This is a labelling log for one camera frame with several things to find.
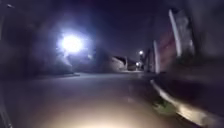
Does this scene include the small distant street lamp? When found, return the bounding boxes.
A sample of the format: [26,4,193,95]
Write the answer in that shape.
[137,49,145,71]

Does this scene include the grey asphalt road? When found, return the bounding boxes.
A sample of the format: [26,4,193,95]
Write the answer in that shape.
[0,71,204,128]

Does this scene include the bright street lamp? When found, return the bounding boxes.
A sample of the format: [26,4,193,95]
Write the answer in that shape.
[59,32,85,68]

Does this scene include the pale concrete kerb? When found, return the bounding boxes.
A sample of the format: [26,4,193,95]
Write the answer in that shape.
[149,79,224,128]

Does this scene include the pale distant wall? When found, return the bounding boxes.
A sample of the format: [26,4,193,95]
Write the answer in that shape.
[105,55,129,73]

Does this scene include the reddish wall with pale posts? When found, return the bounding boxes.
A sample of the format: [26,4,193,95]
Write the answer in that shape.
[143,7,224,75]

